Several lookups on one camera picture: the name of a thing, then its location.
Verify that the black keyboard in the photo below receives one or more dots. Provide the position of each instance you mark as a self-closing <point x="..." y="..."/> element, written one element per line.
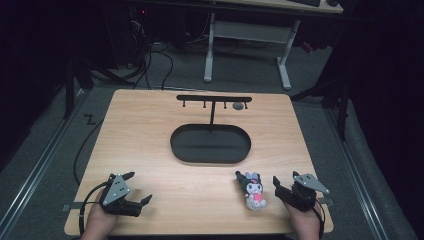
<point x="305" y="2"/>

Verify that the metal floor rail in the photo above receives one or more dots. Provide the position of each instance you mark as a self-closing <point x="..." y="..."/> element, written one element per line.
<point x="358" y="176"/>
<point x="36" y="170"/>

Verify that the person's left hand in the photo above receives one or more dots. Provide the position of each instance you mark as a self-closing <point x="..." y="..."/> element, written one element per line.
<point x="98" y="225"/>

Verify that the grey tape strip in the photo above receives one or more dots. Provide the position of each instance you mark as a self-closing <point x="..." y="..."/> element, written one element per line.
<point x="326" y="200"/>
<point x="75" y="206"/>

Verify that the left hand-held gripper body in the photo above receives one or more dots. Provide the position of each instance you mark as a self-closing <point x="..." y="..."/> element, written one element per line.
<point x="115" y="192"/>

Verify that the white desk frame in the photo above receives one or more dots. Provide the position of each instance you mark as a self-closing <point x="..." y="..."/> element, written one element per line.
<point x="250" y="31"/>

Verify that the black metal stand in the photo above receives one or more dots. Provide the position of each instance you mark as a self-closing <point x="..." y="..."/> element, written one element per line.
<point x="342" y="110"/>
<point x="69" y="90"/>

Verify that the black hook stand with tray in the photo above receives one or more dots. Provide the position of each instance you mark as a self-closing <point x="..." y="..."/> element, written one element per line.
<point x="210" y="145"/>

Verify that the grey round disc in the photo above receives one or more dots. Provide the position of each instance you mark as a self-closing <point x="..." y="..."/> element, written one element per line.
<point x="238" y="106"/>

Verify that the person's right hand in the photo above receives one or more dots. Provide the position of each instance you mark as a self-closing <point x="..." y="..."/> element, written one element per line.
<point x="306" y="225"/>

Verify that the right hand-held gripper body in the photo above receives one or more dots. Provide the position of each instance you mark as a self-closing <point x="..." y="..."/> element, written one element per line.
<point x="301" y="196"/>

